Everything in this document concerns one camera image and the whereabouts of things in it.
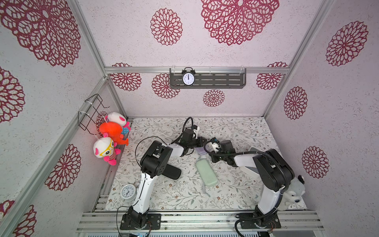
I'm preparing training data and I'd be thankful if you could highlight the mint umbrella case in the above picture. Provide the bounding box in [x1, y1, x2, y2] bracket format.
[196, 159, 218, 187]

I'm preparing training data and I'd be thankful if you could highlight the black umbrella case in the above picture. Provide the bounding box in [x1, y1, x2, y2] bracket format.
[163, 165, 182, 180]

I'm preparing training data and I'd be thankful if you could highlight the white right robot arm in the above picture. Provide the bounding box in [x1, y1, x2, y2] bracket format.
[203, 138, 295, 217]

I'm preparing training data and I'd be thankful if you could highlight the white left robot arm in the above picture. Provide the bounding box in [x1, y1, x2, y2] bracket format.
[129, 125, 206, 215]

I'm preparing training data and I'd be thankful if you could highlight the white rimmed grey tray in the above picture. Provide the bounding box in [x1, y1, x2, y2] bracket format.
[235, 153, 260, 179]

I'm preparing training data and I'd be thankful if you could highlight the black alarm clock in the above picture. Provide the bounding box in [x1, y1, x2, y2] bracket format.
[182, 67, 196, 86]

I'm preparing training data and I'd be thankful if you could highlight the orange plush whale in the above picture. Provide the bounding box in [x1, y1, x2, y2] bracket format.
[99, 121, 129, 146]

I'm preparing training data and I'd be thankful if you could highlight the grey husky plush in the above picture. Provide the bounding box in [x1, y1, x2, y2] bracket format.
[278, 175, 306, 211]

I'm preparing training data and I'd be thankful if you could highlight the white round table clock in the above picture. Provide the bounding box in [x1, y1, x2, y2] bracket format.
[120, 184, 137, 202]

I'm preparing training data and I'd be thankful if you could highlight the white pink plush doll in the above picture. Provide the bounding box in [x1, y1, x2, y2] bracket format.
[105, 112, 131, 135]

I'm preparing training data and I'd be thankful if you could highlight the white plush with yellow glasses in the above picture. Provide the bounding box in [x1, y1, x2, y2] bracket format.
[93, 137, 121, 166]

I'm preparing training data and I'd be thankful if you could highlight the grey wall shelf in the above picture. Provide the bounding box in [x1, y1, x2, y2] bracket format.
[169, 68, 246, 89]

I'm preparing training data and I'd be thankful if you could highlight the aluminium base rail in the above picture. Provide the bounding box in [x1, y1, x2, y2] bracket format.
[74, 210, 327, 237]

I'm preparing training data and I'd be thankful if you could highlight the black wire wall rack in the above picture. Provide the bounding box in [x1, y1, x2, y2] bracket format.
[77, 93, 110, 136]

